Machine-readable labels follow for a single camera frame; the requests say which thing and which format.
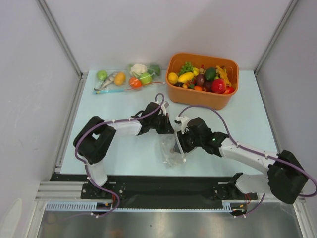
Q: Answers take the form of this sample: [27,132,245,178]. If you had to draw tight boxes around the fake red orange mango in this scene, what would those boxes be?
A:
[223,87,235,95]

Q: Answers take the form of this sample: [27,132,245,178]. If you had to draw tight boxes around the fake green broccoli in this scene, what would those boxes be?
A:
[148,64,161,76]

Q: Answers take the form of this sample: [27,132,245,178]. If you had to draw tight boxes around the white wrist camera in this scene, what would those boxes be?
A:
[175,116,190,134]
[161,101,169,115]

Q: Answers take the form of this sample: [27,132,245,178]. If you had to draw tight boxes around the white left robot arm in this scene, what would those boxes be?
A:
[73,102,174,198]

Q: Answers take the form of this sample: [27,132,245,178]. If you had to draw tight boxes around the clear zip top bag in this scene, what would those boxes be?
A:
[159,130,187,168]

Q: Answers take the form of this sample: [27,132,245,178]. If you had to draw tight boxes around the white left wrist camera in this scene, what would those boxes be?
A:
[161,101,169,115]

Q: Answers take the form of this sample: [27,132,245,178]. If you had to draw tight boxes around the blue-zip bag with fish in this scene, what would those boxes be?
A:
[93,70,126,94]

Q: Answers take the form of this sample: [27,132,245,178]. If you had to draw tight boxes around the red-zip bag with vegetables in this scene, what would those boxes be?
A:
[124,63,165,91]

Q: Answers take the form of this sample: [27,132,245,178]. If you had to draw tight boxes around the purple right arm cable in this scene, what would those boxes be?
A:
[178,105,317,219]

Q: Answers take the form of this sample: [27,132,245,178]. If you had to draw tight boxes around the fake dark plum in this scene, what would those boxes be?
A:
[202,81,212,92]

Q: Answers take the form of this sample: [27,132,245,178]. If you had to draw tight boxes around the fake grey fish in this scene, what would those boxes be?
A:
[94,72,117,91]

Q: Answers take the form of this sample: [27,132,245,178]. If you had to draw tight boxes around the fake green grapes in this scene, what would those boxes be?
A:
[178,62,194,76]

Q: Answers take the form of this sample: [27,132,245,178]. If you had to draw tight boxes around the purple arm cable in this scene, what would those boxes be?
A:
[178,105,317,219]
[75,93,166,219]

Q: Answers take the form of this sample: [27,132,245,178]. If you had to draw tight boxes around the green fake apple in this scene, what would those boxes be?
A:
[96,70,108,81]

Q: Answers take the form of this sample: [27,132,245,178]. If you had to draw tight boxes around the fake orange tomato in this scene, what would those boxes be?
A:
[128,77,142,89]

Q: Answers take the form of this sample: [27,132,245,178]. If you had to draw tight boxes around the fake white cauliflower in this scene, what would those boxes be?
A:
[129,63,148,77]

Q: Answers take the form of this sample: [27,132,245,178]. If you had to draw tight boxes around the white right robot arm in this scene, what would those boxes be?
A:
[175,116,308,204]

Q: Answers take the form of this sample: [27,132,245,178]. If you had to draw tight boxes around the fake green lime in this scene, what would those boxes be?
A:
[139,72,153,85]

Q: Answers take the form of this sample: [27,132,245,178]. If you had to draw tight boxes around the fake purple passion fruit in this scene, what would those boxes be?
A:
[195,74,205,86]

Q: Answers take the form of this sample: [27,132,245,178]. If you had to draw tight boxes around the fake green avocado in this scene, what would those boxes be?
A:
[204,67,216,81]

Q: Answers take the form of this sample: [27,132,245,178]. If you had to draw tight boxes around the yellow fake pear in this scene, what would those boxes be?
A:
[167,72,178,85]

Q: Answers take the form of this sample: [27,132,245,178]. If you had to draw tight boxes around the fake brown potato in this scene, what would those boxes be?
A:
[114,72,126,86]

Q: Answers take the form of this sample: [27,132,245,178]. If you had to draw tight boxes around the fake yellow mango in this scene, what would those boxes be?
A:
[178,72,195,83]

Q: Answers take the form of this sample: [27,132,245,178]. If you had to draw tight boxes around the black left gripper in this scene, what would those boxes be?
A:
[150,113,175,134]

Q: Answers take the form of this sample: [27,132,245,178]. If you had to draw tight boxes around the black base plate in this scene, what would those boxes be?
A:
[51,174,258,211]

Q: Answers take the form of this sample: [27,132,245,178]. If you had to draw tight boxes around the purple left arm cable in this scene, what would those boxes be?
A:
[75,93,166,219]

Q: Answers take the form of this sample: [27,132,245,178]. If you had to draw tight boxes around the red fake bell pepper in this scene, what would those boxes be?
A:
[211,79,226,94]

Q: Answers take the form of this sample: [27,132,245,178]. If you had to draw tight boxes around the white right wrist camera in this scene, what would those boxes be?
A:
[175,116,190,134]

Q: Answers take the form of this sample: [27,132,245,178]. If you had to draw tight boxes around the orange plastic bin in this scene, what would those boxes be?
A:
[166,53,239,110]

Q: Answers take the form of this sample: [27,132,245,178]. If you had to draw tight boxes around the fake orange ginger root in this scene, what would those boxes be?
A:
[216,65,232,87]

